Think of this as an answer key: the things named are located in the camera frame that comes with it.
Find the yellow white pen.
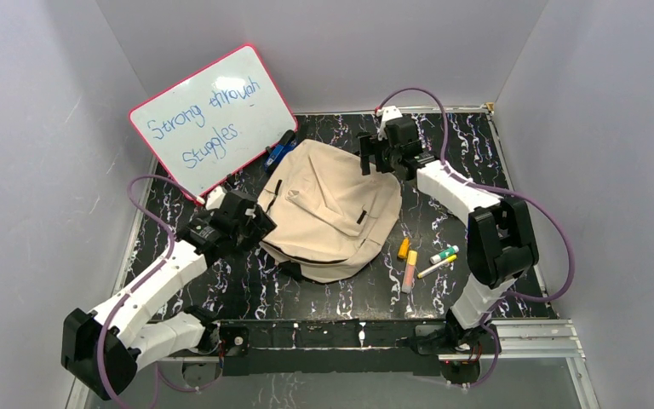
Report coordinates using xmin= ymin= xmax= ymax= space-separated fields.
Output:
xmin=416 ymin=254 xmax=457 ymax=279

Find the aluminium rail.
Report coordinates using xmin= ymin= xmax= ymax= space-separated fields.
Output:
xmin=67 ymin=319 xmax=587 ymax=409

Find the pink framed whiteboard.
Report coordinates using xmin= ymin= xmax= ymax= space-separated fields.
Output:
xmin=129 ymin=43 xmax=298 ymax=195

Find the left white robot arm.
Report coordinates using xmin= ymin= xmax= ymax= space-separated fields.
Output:
xmin=61 ymin=188 xmax=276 ymax=400

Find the yellow pink highlighter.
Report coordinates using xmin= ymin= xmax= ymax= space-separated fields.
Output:
xmin=401 ymin=251 xmax=418 ymax=294

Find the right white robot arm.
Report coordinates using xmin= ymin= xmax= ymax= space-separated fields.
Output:
xmin=359 ymin=106 xmax=539 ymax=353

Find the green white glue stick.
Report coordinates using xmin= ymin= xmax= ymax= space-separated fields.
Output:
xmin=429 ymin=245 xmax=459 ymax=265

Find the beige backpack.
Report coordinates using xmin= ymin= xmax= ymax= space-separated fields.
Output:
xmin=258 ymin=140 xmax=402 ymax=284

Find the purple cable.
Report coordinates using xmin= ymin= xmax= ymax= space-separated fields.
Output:
xmin=376 ymin=87 xmax=577 ymax=390
xmin=96 ymin=174 xmax=207 ymax=409

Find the orange highlighter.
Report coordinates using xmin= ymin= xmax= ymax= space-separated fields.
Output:
xmin=397 ymin=237 xmax=410 ymax=260

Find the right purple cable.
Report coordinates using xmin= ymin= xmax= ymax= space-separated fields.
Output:
xmin=376 ymin=87 xmax=577 ymax=390

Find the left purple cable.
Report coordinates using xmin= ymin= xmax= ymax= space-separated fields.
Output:
xmin=96 ymin=174 xmax=207 ymax=409

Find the black base frame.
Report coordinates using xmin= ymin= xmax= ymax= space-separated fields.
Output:
xmin=166 ymin=307 xmax=503 ymax=390

